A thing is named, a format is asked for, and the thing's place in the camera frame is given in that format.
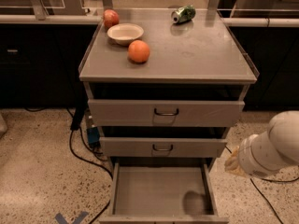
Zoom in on grey drawer cabinet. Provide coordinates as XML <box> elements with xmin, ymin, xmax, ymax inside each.
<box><xmin>78</xmin><ymin>7</ymin><xmax>260</xmax><ymax>173</ymax></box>

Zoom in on black floor cable left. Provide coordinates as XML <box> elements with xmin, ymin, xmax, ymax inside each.
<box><xmin>23</xmin><ymin>106</ymin><xmax>114</xmax><ymax>224</ymax></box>

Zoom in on black floor cable right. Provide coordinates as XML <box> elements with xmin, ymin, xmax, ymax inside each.
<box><xmin>225</xmin><ymin>146</ymin><xmax>299</xmax><ymax>224</ymax></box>

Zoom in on orange fruit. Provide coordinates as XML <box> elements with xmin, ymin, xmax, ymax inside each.
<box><xmin>128</xmin><ymin>40</ymin><xmax>150</xmax><ymax>63</ymax></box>

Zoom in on red apple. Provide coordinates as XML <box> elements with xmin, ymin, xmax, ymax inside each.
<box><xmin>103</xmin><ymin>9</ymin><xmax>120</xmax><ymax>28</ymax></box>

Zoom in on grey top drawer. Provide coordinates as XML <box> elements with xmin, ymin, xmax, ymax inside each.
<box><xmin>88</xmin><ymin>99</ymin><xmax>245</xmax><ymax>127</ymax></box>

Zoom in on black counter cabinet right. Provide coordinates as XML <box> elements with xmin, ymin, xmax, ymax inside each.
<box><xmin>229</xmin><ymin>25</ymin><xmax>299</xmax><ymax>111</ymax></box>

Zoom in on grey bottom drawer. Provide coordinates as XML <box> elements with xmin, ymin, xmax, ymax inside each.
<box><xmin>99</xmin><ymin>163</ymin><xmax>229</xmax><ymax>224</ymax></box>

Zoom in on grey drawer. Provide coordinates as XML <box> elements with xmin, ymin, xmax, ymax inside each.
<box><xmin>99</xmin><ymin>163</ymin><xmax>229</xmax><ymax>224</ymax></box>
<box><xmin>88</xmin><ymin>99</ymin><xmax>245</xmax><ymax>127</ymax></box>
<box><xmin>100</xmin><ymin>137</ymin><xmax>226</xmax><ymax>158</ymax></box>

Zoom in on white bowl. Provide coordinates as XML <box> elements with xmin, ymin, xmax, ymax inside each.
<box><xmin>107</xmin><ymin>23</ymin><xmax>144</xmax><ymax>46</ymax></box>

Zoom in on blue power box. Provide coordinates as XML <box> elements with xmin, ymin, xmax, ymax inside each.
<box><xmin>87</xmin><ymin>127</ymin><xmax>100</xmax><ymax>148</ymax></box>

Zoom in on black floor cable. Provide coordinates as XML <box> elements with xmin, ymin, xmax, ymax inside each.
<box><xmin>225</xmin><ymin>146</ymin><xmax>299</xmax><ymax>224</ymax></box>
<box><xmin>23</xmin><ymin>106</ymin><xmax>114</xmax><ymax>224</ymax></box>

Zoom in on black counter cabinet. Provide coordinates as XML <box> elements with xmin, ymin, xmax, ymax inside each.
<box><xmin>229</xmin><ymin>25</ymin><xmax>299</xmax><ymax>111</ymax></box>
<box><xmin>0</xmin><ymin>19</ymin><xmax>100</xmax><ymax>108</ymax></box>

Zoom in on green crushed soda can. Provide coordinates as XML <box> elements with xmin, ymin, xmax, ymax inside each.
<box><xmin>171</xmin><ymin>5</ymin><xmax>196</xmax><ymax>24</ymax></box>

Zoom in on grey middle drawer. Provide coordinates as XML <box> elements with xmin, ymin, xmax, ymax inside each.
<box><xmin>100</xmin><ymin>137</ymin><xmax>226</xmax><ymax>158</ymax></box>

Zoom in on blue tape cross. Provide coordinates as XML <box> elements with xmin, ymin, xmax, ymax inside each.
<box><xmin>54</xmin><ymin>211</ymin><xmax>89</xmax><ymax>224</ymax></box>

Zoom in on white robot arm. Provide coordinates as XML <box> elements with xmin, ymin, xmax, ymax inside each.
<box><xmin>224</xmin><ymin>111</ymin><xmax>299</xmax><ymax>179</ymax></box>

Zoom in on black counter cabinet left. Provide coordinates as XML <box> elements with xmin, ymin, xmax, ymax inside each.
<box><xmin>0</xmin><ymin>19</ymin><xmax>100</xmax><ymax>108</ymax></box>

